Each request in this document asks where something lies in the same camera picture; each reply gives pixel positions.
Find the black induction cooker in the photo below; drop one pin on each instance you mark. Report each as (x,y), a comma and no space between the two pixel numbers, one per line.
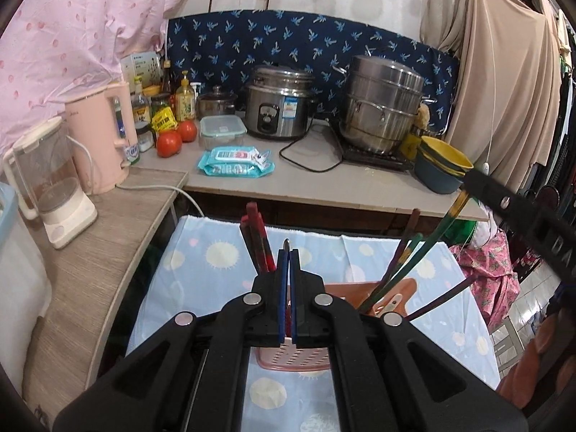
(373,159)

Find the light blue printed tablecloth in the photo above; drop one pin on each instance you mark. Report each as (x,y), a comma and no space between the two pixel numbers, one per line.
(216,252)

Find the pink electric kettle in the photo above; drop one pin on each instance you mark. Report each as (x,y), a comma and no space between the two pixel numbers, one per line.
(96,144)

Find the jar with blue label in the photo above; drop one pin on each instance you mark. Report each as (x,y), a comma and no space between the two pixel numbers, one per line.
(132,150)

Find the red tomato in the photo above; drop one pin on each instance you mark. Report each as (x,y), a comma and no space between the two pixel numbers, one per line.
(169,143)
(186,130)

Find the stainless steel rice cooker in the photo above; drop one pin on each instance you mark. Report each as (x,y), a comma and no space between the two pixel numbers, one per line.
(279,108)

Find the yellow bowl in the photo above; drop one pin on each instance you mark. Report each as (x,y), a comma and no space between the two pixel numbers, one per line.
(445,148)

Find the blue bowl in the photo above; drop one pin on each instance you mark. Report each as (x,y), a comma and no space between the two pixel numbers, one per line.
(434,180)

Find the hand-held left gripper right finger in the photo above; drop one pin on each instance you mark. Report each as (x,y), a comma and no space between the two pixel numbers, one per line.
(294,279)

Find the yellow liquid bottle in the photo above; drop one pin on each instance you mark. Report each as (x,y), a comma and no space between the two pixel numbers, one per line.
(185,99)

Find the clear labelled bottle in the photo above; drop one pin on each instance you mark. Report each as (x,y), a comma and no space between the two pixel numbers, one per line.
(140,108)

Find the dark hanging clothes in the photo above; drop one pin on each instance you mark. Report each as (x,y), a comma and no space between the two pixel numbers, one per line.
(558,99)

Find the dark blue printed cloth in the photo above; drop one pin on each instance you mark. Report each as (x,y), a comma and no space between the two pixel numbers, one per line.
(270,36)

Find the green lid jar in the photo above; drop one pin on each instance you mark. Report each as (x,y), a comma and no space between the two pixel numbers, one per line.
(159,103)

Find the dark sauce bottle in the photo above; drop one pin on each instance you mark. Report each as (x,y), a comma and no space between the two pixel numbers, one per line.
(166,81)

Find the green bag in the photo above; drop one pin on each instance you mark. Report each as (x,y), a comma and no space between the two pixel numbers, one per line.
(463,230)

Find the blue wet wipes pack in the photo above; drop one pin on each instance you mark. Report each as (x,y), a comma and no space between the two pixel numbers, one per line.
(234,162)

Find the white carton box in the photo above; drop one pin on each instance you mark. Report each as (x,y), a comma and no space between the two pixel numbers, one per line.
(141,69)

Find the wooden counter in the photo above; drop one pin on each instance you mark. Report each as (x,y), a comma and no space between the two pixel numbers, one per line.
(112,234)

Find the reddish brown chair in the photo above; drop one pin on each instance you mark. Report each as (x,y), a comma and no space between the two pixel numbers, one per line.
(540,360)

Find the pink perforated utensil basket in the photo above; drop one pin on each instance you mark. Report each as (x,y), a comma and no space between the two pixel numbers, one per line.
(292,360)

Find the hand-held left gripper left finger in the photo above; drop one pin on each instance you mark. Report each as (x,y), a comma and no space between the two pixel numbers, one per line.
(282,279)

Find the stainless steel steamer pot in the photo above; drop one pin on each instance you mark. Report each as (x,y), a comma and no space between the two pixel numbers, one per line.
(382,103)

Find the pink floral cloth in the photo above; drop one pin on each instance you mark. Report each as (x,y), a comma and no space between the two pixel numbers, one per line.
(490,270)

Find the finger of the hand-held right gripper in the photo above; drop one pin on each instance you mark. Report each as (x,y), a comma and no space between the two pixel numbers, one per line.
(517,213)

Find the clear food container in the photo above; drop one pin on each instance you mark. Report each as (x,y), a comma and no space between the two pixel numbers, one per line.
(222,130)

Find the small lidded steel pot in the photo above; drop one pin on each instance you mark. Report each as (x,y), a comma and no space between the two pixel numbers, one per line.
(218,103)

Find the beige hanging cloth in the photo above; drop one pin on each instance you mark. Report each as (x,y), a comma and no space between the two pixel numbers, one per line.
(504,76)

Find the green chopstick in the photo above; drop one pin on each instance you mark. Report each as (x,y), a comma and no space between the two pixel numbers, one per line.
(432,245)
(416,240)

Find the pink dotted curtain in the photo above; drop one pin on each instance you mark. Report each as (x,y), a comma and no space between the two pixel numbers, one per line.
(67,31)

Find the bright red chopstick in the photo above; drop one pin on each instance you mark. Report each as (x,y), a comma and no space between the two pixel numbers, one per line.
(269,258)

